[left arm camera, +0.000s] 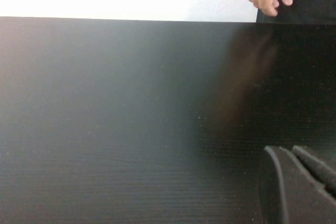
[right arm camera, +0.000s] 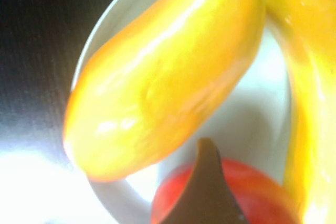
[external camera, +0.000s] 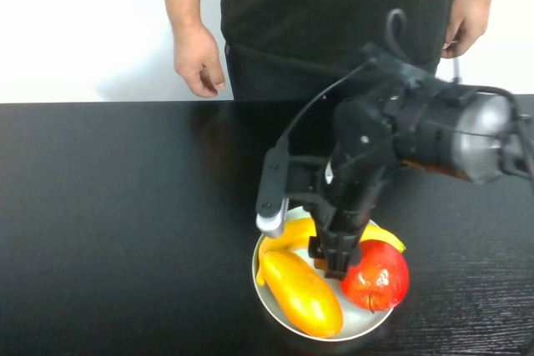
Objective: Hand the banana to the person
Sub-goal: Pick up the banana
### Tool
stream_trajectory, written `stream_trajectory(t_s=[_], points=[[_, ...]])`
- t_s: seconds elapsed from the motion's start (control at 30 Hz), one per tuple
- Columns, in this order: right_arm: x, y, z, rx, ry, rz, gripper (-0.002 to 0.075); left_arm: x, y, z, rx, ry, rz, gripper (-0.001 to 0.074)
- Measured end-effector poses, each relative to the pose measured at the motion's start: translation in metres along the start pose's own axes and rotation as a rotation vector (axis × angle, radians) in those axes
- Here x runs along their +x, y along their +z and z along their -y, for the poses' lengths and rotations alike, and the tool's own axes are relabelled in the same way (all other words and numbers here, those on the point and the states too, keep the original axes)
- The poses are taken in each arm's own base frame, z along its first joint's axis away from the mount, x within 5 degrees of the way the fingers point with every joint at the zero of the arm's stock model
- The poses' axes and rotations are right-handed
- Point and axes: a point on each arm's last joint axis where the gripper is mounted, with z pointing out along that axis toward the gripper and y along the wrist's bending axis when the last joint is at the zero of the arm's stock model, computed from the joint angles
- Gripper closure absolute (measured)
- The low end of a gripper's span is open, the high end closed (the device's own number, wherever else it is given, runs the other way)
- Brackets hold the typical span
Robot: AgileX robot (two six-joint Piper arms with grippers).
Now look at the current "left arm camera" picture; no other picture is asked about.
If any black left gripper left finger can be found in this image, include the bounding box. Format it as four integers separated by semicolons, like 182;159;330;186
259;145;336;224

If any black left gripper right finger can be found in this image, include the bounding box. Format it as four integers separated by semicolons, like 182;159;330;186
292;145;336;199

